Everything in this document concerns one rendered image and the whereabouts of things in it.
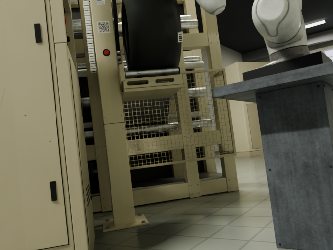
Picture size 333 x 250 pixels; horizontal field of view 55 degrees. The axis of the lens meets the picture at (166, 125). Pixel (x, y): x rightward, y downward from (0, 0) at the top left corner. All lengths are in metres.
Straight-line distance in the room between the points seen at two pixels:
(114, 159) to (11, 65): 0.89
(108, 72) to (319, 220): 1.39
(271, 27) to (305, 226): 0.73
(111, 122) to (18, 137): 0.79
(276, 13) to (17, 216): 1.16
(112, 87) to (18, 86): 0.80
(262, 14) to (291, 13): 0.09
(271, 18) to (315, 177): 0.59
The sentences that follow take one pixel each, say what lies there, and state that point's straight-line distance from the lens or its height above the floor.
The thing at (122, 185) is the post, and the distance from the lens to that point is 1.99.
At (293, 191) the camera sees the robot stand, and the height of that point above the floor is 0.22.
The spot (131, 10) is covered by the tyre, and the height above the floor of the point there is 1.24.
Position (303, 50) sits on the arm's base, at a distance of 1.41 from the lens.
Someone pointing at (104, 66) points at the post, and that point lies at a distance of 2.05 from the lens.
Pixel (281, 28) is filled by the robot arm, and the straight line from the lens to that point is 1.20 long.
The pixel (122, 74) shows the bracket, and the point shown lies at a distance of 1.92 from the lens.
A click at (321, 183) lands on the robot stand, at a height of 0.25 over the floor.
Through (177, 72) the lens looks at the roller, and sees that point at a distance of 2.02.
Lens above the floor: 0.45
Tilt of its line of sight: 4 degrees up
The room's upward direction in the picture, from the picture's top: 7 degrees counter-clockwise
